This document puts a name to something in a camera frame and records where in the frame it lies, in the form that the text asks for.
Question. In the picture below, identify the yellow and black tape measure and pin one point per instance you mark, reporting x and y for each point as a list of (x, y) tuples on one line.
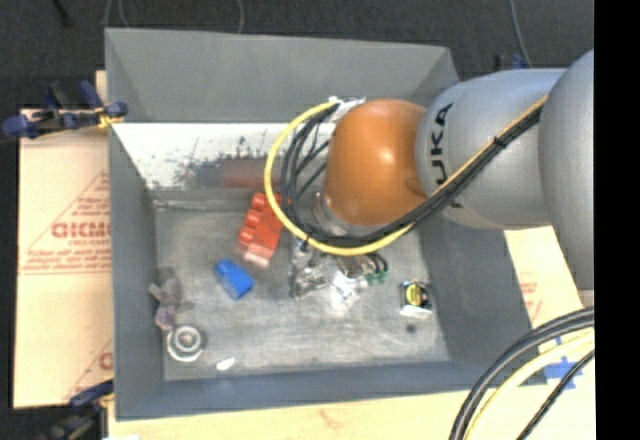
[(416, 298)]

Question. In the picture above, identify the silver metal round lid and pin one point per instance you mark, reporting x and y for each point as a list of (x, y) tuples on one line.
[(186, 342)]

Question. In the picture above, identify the brown cardboard board, red print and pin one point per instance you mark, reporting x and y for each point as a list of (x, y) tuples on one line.
[(60, 248)]

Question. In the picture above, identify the grey metal bin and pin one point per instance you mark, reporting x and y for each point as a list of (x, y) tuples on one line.
[(300, 328)]

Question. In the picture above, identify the red toy building block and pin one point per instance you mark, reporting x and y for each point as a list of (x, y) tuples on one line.
[(261, 230)]

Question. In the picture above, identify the grey-purple toy figure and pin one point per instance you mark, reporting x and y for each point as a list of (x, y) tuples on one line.
[(168, 300)]

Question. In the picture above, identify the blue toy block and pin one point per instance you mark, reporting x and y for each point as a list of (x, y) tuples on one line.
[(235, 279)]

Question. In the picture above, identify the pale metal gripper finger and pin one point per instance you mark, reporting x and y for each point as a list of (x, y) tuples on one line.
[(308, 286), (306, 259)]

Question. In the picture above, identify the small white scrap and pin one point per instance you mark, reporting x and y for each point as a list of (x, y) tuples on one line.
[(225, 363)]

